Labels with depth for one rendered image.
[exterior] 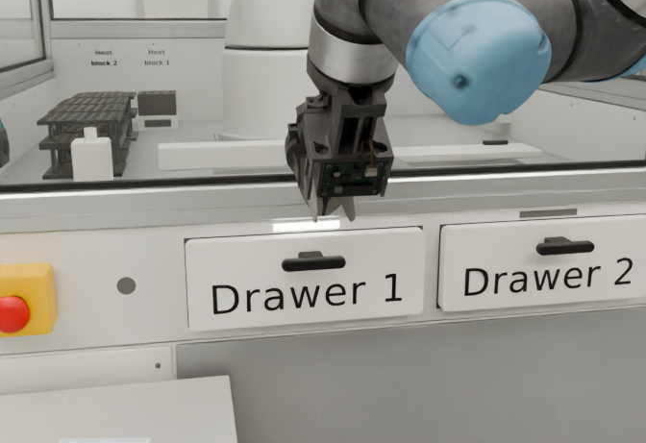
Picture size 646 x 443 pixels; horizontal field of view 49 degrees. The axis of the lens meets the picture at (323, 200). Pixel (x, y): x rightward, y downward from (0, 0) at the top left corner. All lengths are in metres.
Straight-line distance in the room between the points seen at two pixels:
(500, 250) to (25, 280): 0.56
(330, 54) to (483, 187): 0.41
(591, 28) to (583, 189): 0.49
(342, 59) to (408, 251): 0.39
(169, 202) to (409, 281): 0.31
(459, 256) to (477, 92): 0.50
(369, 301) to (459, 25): 0.53
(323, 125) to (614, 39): 0.24
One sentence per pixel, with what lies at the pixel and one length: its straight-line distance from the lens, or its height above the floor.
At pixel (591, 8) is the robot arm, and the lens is 0.51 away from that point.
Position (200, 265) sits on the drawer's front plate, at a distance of 0.84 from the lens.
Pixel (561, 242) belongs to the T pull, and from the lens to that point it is 0.93.
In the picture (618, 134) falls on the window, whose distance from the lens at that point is 1.01.
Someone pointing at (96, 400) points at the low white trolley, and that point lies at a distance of 0.88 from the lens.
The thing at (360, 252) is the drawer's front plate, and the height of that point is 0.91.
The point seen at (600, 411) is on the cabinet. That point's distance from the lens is 1.12.
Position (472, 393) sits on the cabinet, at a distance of 1.02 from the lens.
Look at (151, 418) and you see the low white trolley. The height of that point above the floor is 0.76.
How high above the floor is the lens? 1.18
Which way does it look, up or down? 14 degrees down
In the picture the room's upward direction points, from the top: straight up
